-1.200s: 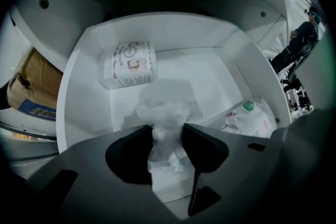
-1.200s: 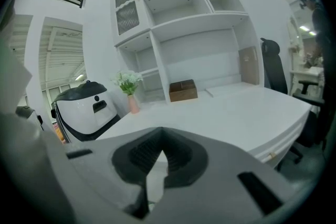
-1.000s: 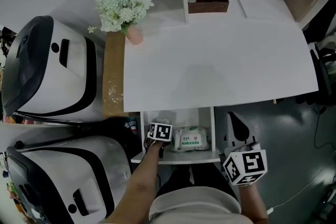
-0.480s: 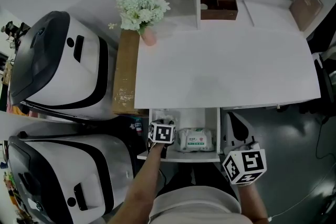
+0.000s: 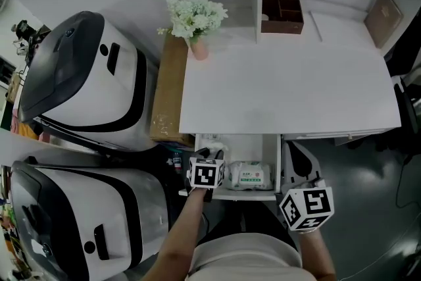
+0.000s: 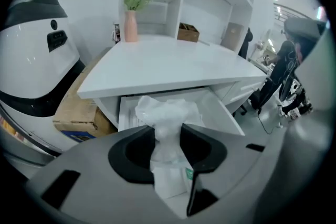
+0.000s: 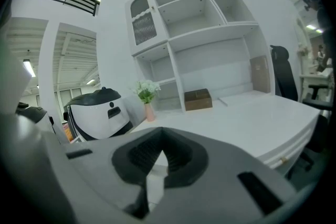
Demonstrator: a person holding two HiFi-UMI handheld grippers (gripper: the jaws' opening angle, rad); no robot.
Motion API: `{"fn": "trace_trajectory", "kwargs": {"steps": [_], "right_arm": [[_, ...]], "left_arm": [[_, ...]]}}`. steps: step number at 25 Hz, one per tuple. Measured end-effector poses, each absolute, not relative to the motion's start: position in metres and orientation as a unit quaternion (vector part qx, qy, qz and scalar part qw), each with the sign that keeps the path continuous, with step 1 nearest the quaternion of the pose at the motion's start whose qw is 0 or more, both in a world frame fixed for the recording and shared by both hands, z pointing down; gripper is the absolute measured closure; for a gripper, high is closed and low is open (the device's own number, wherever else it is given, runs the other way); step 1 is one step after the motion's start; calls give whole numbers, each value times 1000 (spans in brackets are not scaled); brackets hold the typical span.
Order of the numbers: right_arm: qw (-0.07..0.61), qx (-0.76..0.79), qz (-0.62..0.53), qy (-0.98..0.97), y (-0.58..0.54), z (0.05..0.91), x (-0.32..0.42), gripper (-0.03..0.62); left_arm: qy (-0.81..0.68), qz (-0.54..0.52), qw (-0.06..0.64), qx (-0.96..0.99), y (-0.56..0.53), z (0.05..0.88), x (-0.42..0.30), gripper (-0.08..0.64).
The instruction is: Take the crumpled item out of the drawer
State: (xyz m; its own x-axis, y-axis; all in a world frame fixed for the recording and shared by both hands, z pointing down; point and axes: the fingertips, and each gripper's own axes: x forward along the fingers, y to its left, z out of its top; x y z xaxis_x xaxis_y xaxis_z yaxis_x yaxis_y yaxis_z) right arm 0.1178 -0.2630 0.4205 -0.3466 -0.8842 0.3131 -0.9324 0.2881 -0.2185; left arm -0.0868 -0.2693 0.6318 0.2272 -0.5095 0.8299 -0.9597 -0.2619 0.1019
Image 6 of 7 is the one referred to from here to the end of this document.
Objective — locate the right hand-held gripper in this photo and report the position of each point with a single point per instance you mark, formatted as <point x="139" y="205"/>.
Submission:
<point x="296" y="160"/>

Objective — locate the black railing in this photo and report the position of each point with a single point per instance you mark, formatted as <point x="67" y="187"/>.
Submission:
<point x="291" y="10"/>

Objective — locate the brown wooden box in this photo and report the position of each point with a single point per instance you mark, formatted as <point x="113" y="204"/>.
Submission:
<point x="187" y="34"/>

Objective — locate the small dark printed box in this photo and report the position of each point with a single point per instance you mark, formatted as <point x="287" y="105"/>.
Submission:
<point x="116" y="34"/>

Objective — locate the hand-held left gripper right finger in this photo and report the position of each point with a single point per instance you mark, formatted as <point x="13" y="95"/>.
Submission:
<point x="228" y="170"/>

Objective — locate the white shelf hutch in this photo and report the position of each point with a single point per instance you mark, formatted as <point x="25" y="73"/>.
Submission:
<point x="204" y="5"/>

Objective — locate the brown board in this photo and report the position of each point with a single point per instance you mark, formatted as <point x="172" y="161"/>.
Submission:
<point x="232" y="36"/>

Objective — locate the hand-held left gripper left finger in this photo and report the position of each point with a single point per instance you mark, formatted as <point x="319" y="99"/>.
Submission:
<point x="99" y="178"/>

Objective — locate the white panelled drawer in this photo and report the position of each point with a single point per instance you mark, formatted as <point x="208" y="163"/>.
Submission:
<point x="220" y="115"/>

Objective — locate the pink vase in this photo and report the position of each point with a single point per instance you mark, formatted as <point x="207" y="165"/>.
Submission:
<point x="130" y="27"/>

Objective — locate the white desk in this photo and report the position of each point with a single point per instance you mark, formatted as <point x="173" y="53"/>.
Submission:
<point x="162" y="65"/>

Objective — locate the large cardboard box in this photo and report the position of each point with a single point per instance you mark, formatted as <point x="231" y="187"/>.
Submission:
<point x="78" y="112"/>

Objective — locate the white and black robot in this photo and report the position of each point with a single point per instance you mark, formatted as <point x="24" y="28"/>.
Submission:
<point x="34" y="68"/>

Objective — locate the long white drawer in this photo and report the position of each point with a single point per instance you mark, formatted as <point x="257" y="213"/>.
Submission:
<point x="246" y="91"/>

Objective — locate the white plastic bag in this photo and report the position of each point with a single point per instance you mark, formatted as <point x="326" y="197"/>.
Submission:
<point x="168" y="112"/>

